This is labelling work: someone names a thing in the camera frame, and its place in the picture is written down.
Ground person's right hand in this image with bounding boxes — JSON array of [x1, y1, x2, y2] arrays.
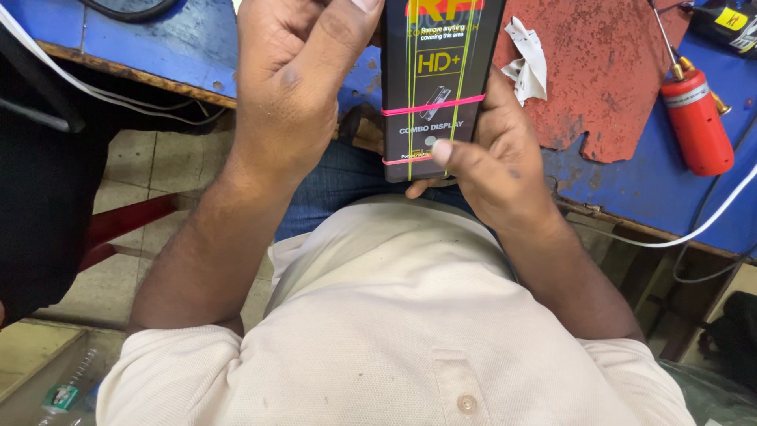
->
[[406, 64, 566, 239]]

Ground person's left hand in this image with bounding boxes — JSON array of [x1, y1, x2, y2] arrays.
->
[[227, 0, 385, 185]]

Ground black phone display pack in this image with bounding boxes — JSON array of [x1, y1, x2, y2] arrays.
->
[[380, 0, 507, 183]]

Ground brown sandal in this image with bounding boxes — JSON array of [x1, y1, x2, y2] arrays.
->
[[336, 103, 385, 156]]

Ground blue jeans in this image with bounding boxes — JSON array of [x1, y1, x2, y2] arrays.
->
[[274, 140, 477, 245]]

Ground pink rubber band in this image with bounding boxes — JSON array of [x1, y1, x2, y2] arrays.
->
[[382, 153, 435, 166], [381, 93, 487, 117]]

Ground crumpled white paper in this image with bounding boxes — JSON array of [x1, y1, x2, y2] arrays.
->
[[501, 16, 548, 108]]

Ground yellow rubber band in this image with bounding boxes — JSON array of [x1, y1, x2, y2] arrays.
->
[[406, 0, 420, 182], [444, 0, 479, 178]]

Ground worn red work mat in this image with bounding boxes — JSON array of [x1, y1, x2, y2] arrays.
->
[[492, 0, 693, 164]]

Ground cream polo shirt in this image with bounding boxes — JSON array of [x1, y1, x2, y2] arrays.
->
[[96, 194, 697, 426]]

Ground black round object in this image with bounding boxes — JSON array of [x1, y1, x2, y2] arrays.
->
[[79, 0, 183, 24]]

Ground red stool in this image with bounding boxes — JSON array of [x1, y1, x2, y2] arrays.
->
[[78, 192, 179, 273]]

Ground red gas torch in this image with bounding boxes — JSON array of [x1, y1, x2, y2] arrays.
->
[[647, 0, 735, 178]]

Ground black bottle with yellow label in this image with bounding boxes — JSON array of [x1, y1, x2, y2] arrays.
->
[[680, 0, 757, 55]]

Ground black bag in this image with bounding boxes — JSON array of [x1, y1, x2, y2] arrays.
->
[[701, 290, 757, 388]]

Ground clear plastic bag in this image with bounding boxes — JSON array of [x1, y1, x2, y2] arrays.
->
[[658, 360, 757, 426]]

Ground clear plastic bottle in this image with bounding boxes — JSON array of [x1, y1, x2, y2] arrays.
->
[[34, 348, 103, 426]]

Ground thick white cable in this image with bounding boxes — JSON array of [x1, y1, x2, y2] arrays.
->
[[567, 163, 757, 249]]

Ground thin white cable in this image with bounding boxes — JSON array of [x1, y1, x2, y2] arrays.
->
[[0, 5, 229, 126]]

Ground thin grey cable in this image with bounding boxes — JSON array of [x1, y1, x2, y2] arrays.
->
[[672, 127, 757, 285]]

